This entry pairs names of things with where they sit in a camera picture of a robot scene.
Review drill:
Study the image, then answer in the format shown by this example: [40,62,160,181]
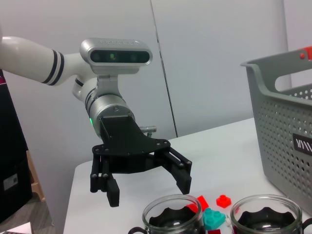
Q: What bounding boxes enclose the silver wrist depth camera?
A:
[79,38,154,82]

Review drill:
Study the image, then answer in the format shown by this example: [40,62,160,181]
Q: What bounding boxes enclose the red house-shaped block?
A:
[187,195,209,213]

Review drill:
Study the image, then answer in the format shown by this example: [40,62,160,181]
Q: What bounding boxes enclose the grey perforated storage bin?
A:
[240,50,312,216]

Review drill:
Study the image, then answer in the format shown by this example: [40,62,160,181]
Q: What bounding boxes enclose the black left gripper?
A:
[90,114,193,208]

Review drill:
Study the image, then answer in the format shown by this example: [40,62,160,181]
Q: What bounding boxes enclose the light wooden frame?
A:
[25,150,53,234]

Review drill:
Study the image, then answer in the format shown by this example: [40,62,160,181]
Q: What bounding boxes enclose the silver plug with black cable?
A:
[140,125,157,139]

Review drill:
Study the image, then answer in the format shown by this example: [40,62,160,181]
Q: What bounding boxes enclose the small red block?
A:
[216,194,232,208]

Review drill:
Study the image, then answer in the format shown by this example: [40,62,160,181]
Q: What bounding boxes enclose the teal square block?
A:
[203,207,226,230]

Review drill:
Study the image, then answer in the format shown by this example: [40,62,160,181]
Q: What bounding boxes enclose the black box with label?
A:
[0,69,34,226]

